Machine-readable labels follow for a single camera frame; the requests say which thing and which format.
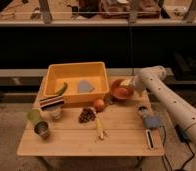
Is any blue sponge brush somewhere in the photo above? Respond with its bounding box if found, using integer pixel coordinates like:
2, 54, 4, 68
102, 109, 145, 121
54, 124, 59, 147
138, 106, 161, 129

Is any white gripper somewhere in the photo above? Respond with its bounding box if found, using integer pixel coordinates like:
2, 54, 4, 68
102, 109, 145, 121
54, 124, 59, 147
120, 75, 146, 92

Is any orange-red bowl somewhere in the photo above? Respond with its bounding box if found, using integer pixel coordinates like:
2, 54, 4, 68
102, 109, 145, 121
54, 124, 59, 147
110, 79, 134, 100

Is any bunch of dark grapes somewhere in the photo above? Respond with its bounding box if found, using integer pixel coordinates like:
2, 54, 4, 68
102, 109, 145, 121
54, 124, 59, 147
78, 108, 96, 123

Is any blue-grey cloth piece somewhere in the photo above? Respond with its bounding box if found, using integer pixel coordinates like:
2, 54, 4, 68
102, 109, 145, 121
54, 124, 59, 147
78, 80, 95, 93

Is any orange fruit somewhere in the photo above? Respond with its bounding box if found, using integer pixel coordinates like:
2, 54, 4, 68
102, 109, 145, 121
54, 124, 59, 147
93, 99, 105, 112

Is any black power adapter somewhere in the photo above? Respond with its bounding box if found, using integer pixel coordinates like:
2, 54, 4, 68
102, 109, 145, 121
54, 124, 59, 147
175, 125, 190, 143

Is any black cable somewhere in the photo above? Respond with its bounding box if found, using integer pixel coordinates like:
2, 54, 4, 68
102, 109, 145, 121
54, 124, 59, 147
160, 124, 196, 171

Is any metal cup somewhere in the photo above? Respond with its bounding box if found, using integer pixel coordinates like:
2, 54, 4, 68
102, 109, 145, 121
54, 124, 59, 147
34, 121, 50, 139

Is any yellow plastic tray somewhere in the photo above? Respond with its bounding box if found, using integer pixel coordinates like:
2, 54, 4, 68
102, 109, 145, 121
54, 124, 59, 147
43, 62, 109, 104

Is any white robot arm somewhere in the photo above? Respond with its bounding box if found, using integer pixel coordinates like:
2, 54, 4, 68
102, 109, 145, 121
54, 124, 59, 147
121, 66, 196, 171

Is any green cup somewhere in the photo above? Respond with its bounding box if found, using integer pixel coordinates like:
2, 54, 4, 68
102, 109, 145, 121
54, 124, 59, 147
27, 109, 42, 126

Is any wooden folding table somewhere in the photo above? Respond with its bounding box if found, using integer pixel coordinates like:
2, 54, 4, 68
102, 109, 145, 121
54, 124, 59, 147
16, 75, 165, 158

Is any small brown object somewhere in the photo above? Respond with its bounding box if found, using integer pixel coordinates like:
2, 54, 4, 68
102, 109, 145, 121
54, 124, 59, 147
105, 96, 113, 104

